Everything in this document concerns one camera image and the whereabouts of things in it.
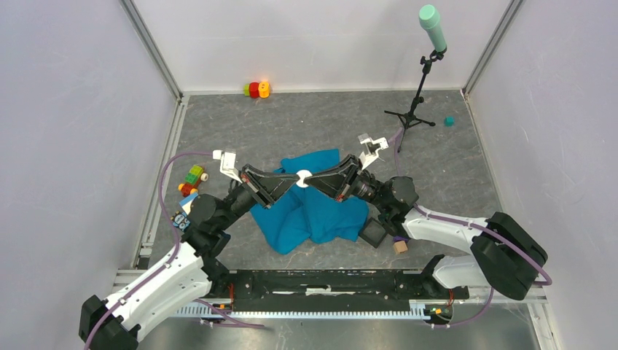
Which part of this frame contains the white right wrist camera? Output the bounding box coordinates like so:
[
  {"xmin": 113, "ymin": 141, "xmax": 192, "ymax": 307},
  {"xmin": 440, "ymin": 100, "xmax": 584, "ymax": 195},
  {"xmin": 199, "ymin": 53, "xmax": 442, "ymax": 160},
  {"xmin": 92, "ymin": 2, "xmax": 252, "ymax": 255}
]
[{"xmin": 358, "ymin": 133, "xmax": 389, "ymax": 170}]

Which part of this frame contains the black tripod microphone stand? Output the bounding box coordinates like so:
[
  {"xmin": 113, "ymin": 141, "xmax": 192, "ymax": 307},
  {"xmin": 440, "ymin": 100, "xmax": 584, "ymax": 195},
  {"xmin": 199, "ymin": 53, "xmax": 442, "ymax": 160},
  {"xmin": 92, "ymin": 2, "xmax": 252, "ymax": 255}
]
[{"xmin": 383, "ymin": 50, "xmax": 447, "ymax": 141}]

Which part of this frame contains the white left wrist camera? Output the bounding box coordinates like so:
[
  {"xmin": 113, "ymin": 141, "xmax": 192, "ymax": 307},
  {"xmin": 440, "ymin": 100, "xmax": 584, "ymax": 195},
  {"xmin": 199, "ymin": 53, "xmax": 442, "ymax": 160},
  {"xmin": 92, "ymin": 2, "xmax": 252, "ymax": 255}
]
[{"xmin": 212, "ymin": 149, "xmax": 241, "ymax": 182}]

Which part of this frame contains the colourful toy block train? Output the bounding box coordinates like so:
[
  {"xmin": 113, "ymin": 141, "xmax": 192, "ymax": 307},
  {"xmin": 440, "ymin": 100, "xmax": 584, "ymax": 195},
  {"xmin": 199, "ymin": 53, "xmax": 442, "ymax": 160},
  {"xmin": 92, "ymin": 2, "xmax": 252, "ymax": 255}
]
[{"xmin": 178, "ymin": 165, "xmax": 209, "ymax": 198}]

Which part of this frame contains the black square frame lower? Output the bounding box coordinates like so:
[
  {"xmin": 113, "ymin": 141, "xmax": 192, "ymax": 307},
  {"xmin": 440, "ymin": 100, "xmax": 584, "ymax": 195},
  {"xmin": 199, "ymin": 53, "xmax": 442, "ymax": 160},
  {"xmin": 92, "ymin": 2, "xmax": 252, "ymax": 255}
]
[{"xmin": 359, "ymin": 217, "xmax": 388, "ymax": 249}]

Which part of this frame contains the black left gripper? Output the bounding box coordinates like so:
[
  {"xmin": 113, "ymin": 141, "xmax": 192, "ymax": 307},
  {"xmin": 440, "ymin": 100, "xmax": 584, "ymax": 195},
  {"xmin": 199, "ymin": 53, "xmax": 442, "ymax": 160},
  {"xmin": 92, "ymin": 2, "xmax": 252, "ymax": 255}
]
[{"xmin": 217, "ymin": 164, "xmax": 301, "ymax": 230}]

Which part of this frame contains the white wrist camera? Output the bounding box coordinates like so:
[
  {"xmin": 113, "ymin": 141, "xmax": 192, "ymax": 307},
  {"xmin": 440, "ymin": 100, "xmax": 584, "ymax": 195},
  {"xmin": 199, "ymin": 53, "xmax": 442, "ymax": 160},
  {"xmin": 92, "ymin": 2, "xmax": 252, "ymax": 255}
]
[
  {"xmin": 212, "ymin": 149, "xmax": 241, "ymax": 182},
  {"xmin": 358, "ymin": 133, "xmax": 389, "ymax": 170}
]

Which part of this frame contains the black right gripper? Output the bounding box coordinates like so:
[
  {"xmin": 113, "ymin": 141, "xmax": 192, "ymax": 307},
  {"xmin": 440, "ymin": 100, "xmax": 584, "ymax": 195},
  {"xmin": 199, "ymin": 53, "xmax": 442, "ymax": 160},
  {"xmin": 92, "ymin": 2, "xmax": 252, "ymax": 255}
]
[{"xmin": 303, "ymin": 155, "xmax": 390, "ymax": 211}]

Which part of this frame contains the small teal cube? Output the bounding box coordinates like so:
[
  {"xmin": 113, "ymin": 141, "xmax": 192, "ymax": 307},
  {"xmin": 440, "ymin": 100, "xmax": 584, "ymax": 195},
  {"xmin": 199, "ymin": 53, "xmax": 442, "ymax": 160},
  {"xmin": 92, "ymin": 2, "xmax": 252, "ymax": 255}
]
[{"xmin": 444, "ymin": 117, "xmax": 455, "ymax": 127}]

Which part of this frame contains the teal blue cloth garment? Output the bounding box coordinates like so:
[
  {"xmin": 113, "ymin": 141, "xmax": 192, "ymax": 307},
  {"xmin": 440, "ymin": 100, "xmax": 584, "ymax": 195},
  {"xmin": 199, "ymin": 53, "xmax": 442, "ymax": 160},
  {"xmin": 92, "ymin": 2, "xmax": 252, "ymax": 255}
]
[{"xmin": 249, "ymin": 148, "xmax": 370, "ymax": 255}]

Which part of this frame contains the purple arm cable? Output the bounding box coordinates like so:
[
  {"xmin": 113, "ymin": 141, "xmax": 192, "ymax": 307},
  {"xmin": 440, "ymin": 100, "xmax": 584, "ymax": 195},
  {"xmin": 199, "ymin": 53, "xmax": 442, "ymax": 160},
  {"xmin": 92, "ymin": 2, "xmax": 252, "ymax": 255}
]
[
  {"xmin": 82, "ymin": 151, "xmax": 267, "ymax": 350},
  {"xmin": 386, "ymin": 126, "xmax": 553, "ymax": 330}
]

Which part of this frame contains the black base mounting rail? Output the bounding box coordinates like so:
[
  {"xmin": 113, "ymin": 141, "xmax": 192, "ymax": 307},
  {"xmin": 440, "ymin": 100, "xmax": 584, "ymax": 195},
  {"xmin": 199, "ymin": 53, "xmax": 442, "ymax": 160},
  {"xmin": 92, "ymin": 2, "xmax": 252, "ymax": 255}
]
[{"xmin": 206, "ymin": 269, "xmax": 469, "ymax": 312}]

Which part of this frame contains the green red orange toy stack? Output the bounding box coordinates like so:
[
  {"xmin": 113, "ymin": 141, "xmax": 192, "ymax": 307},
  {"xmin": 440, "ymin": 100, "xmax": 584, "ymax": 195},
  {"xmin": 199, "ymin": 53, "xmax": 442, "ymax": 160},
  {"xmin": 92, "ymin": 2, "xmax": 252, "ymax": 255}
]
[{"xmin": 243, "ymin": 81, "xmax": 271, "ymax": 98}]

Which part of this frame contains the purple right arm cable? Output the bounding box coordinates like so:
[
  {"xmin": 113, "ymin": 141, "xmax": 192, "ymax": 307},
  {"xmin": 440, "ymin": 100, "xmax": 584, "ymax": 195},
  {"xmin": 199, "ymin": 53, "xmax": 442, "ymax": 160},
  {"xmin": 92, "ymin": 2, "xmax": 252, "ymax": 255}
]
[{"xmin": 386, "ymin": 126, "xmax": 553, "ymax": 330}]

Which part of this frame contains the small white brooch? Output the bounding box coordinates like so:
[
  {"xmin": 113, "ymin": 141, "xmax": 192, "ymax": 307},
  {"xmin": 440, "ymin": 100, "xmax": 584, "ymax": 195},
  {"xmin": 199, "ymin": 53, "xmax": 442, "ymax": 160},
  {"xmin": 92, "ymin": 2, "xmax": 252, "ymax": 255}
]
[{"xmin": 296, "ymin": 169, "xmax": 312, "ymax": 188}]

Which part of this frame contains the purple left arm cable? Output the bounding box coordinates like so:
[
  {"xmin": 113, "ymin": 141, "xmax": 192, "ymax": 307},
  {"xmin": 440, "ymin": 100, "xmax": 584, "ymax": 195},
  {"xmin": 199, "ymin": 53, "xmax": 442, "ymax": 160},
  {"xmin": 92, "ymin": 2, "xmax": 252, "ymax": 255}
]
[{"xmin": 82, "ymin": 151, "xmax": 267, "ymax": 350}]

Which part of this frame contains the tan wooden cube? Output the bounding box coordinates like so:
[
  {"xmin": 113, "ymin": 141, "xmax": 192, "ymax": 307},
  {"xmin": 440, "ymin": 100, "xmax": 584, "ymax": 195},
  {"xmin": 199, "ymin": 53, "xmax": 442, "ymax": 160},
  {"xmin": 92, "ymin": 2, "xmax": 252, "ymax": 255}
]
[{"xmin": 393, "ymin": 241, "xmax": 408, "ymax": 254}]

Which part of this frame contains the white slotted cable duct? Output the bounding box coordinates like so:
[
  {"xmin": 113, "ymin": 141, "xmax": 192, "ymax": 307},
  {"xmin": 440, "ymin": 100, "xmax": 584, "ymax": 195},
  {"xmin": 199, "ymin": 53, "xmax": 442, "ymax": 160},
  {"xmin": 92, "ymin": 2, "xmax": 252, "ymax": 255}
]
[{"xmin": 172, "ymin": 302, "xmax": 431, "ymax": 321}]

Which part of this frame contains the mint green microphone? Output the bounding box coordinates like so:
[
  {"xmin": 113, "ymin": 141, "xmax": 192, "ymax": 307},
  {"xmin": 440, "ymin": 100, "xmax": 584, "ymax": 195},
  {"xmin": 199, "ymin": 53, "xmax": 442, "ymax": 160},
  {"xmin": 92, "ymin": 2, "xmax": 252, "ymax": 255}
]
[{"xmin": 418, "ymin": 4, "xmax": 447, "ymax": 53}]

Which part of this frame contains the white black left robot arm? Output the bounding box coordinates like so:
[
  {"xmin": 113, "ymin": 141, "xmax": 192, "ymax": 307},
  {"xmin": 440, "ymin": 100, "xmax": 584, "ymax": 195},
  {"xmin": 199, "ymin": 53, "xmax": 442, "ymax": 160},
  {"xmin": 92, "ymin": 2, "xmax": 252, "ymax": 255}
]
[{"xmin": 79, "ymin": 165, "xmax": 307, "ymax": 349}]

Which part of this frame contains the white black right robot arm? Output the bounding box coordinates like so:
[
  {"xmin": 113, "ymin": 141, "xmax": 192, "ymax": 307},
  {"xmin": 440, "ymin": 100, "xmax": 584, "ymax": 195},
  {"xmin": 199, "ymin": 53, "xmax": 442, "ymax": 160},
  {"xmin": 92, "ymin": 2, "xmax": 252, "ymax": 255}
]
[{"xmin": 299, "ymin": 155, "xmax": 553, "ymax": 300}]

